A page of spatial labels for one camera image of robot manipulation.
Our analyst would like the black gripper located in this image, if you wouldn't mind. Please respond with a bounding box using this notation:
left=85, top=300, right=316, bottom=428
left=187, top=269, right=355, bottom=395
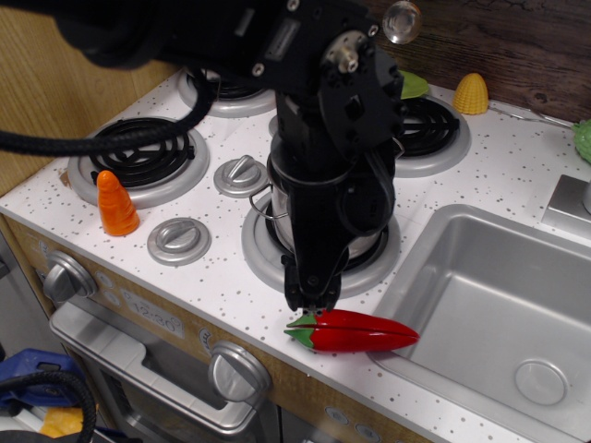
left=282, top=151, right=397, bottom=314

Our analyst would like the red toy chili pepper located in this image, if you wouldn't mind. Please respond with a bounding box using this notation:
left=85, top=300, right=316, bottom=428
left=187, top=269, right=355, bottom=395
left=284, top=309, right=420, bottom=353

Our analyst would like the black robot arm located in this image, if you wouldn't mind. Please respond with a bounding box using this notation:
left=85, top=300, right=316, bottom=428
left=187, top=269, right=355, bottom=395
left=56, top=1, right=406, bottom=309

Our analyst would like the stainless steel pot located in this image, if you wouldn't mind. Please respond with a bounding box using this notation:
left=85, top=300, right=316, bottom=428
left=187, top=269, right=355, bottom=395
left=251, top=137, right=389, bottom=259

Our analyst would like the silver oven knob right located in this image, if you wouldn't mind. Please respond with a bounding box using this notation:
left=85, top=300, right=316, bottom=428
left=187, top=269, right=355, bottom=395
left=208, top=341, right=272, bottom=406

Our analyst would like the silver oven knob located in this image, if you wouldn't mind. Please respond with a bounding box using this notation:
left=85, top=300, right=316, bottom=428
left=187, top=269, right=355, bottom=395
left=208, top=341, right=272, bottom=406
left=42, top=251, right=98, bottom=303

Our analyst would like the silver stovetop knob middle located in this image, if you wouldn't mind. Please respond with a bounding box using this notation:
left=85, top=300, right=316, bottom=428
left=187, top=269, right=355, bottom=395
left=213, top=155, right=268, bottom=198

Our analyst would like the silver stovetop knob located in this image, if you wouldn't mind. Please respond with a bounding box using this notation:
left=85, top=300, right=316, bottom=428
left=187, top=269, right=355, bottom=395
left=213, top=155, right=268, bottom=198
left=147, top=217, right=211, bottom=267

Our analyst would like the silver stovetop knob front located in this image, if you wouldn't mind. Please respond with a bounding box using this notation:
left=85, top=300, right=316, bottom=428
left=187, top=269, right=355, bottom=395
left=147, top=217, right=211, bottom=267

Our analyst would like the silver toy sink basin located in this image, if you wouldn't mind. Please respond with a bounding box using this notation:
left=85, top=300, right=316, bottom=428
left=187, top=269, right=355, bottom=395
left=372, top=205, right=590, bottom=442

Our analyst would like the front left black burner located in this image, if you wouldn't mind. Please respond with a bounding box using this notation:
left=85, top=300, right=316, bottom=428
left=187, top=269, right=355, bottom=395
left=67, top=129, right=210, bottom=209

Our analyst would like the back right black burner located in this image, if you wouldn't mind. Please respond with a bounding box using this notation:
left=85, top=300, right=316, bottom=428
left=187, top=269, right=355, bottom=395
left=396, top=96, right=472, bottom=178

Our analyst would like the orange toy carrot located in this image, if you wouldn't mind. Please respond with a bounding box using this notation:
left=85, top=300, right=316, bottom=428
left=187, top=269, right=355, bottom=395
left=97, top=171, right=140, bottom=236

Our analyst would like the back left black burner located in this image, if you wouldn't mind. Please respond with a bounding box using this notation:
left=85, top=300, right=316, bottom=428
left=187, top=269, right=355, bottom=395
left=176, top=68, right=276, bottom=118

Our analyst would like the green toy plate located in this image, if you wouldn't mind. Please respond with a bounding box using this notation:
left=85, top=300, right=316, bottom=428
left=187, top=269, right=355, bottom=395
left=401, top=70, right=429, bottom=100

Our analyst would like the silver oven knob left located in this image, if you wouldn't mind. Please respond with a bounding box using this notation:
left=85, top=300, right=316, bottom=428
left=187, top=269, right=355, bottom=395
left=42, top=251, right=98, bottom=303

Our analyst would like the yellow toy corn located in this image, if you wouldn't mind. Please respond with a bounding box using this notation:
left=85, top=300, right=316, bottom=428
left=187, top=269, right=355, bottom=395
left=452, top=73, right=488, bottom=115

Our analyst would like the yellow object on floor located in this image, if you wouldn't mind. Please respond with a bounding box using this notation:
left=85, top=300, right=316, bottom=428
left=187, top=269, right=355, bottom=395
left=40, top=407, right=83, bottom=438

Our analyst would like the blue object on floor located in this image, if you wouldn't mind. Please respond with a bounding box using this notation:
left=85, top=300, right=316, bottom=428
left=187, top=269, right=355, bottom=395
left=1, top=348, right=85, bottom=409

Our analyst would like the hanging steel ladle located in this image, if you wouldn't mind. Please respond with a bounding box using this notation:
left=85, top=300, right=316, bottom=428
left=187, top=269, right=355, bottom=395
left=381, top=1, right=423, bottom=45

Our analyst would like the green toy vegetable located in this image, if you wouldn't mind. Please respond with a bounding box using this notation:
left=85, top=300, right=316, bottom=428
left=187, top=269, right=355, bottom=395
left=572, top=120, right=591, bottom=163

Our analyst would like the silver oven door handle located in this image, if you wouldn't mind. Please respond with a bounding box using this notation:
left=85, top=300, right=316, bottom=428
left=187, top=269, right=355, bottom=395
left=50, top=303, right=266, bottom=442

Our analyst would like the black braided cable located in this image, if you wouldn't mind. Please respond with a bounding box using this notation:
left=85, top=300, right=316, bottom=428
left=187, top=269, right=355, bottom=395
left=0, top=68, right=218, bottom=158

